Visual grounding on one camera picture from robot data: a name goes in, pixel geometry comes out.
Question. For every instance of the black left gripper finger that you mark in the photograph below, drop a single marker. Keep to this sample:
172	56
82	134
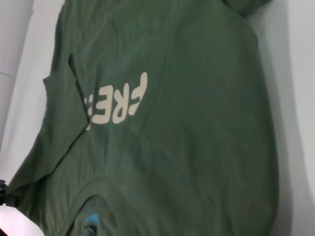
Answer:
9	196

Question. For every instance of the dark green FREE t-shirt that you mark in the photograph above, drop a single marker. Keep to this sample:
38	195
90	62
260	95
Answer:
184	110

